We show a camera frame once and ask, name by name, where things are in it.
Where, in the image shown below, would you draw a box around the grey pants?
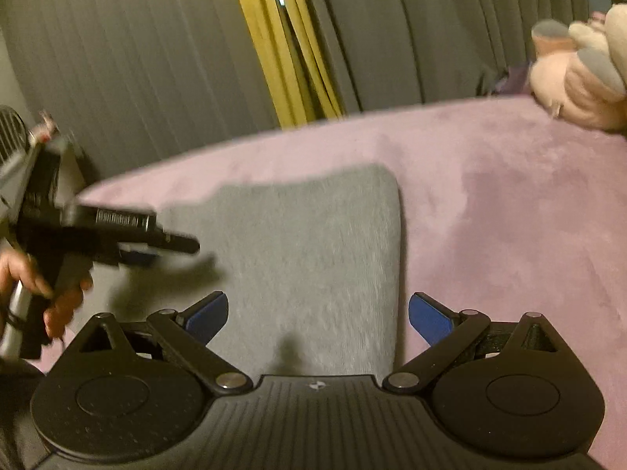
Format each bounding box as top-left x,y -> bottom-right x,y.
71,164 -> 400,378

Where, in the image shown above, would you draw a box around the person's left hand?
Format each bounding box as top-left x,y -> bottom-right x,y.
1,248 -> 94,340

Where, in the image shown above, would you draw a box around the dark fan on left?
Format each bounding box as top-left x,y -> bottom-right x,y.
0,105 -> 30,166

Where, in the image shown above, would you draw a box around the pink bed blanket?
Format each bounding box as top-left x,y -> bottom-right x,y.
83,97 -> 626,469

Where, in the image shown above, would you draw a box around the grey curtain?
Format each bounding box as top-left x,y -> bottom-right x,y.
1,0 -> 588,178

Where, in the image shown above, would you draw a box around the pink plush toy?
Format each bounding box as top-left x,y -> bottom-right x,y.
528,2 -> 626,132

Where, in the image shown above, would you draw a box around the yellow curtain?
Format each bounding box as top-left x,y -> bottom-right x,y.
239,0 -> 344,130

